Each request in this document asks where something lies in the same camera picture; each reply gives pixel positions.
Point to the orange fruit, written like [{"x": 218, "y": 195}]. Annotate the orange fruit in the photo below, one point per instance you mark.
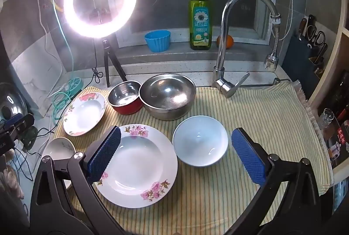
[{"x": 229, "y": 42}]

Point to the dark rounded object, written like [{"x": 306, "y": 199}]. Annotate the dark rounded object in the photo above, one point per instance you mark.
[{"x": 29, "y": 138}]

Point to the large steel bowl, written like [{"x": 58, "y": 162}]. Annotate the large steel bowl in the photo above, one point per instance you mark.
[{"x": 167, "y": 95}]

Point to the red steel bowl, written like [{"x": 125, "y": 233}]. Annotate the red steel bowl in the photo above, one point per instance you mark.
[{"x": 123, "y": 95}]

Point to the person's left hand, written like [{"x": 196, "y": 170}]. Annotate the person's left hand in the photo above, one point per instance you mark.
[{"x": 10, "y": 177}]

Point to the black mini tripod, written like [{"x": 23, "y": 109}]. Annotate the black mini tripod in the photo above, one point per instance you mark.
[{"x": 104, "y": 45}]

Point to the dark knife block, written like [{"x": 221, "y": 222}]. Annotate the dark knife block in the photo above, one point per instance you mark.
[{"x": 298, "y": 60}]

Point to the clear glass jar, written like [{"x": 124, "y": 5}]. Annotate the clear glass jar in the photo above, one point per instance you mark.
[{"x": 325, "y": 117}]

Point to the yellow striped towel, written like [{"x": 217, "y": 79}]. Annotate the yellow striped towel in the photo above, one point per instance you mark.
[{"x": 218, "y": 191}]

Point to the plain white bowl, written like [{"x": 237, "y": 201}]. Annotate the plain white bowl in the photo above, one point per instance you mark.
[{"x": 200, "y": 140}]

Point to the steel pot lid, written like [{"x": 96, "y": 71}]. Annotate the steel pot lid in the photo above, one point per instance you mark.
[{"x": 11, "y": 98}]

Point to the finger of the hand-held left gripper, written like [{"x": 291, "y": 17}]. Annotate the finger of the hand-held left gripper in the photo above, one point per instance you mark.
[{"x": 17, "y": 121}]

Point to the chrome kitchen faucet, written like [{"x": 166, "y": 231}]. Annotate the chrome kitchen faucet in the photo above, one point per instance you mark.
[{"x": 222, "y": 46}]

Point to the green dish soap bottle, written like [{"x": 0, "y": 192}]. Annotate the green dish soap bottle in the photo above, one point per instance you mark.
[{"x": 201, "y": 22}]

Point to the large floral white plate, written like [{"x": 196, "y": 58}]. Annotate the large floral white plate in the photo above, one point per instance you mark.
[{"x": 136, "y": 166}]

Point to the red printed box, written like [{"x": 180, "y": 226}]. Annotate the red printed box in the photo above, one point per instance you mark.
[{"x": 339, "y": 143}]

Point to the small printed white bowl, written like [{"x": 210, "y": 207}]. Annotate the small printed white bowl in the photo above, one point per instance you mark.
[{"x": 58, "y": 147}]

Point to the small floral white plate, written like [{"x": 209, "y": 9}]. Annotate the small floral white plate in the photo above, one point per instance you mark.
[{"x": 84, "y": 115}]

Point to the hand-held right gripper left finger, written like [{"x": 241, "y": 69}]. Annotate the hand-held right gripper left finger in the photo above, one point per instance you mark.
[{"x": 105, "y": 153}]

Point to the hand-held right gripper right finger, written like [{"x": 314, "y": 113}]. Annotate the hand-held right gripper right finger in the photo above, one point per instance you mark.
[{"x": 249, "y": 155}]

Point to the wooden shelf unit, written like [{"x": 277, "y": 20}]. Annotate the wooden shelf unit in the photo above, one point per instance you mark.
[{"x": 335, "y": 60}]

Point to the blue fluted cup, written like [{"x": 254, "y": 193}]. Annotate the blue fluted cup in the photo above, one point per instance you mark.
[{"x": 157, "y": 41}]

